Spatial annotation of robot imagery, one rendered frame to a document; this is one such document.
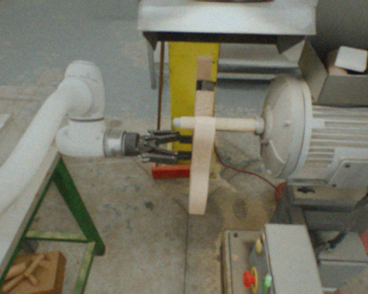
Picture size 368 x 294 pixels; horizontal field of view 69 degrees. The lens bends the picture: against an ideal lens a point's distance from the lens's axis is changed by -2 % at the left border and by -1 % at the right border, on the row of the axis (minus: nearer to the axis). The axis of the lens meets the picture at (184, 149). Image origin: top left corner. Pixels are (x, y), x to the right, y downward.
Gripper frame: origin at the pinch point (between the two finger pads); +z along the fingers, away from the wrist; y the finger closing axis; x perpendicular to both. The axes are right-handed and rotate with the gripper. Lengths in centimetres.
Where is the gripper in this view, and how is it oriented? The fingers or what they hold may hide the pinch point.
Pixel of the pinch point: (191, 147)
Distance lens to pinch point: 83.7
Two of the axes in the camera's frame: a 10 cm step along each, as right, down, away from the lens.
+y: -0.5, 6.5, -7.5
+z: 10.0, 0.5, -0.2
